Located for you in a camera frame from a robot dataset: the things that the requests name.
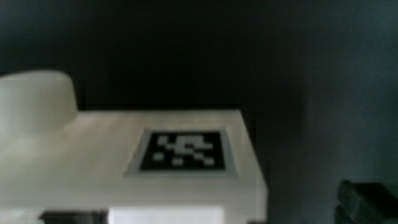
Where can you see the white front drawer tray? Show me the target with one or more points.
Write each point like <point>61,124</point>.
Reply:
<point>155,164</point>

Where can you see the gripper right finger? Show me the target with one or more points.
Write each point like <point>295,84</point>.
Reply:
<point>366,204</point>

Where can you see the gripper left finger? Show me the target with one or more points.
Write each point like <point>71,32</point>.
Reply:
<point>75,217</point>

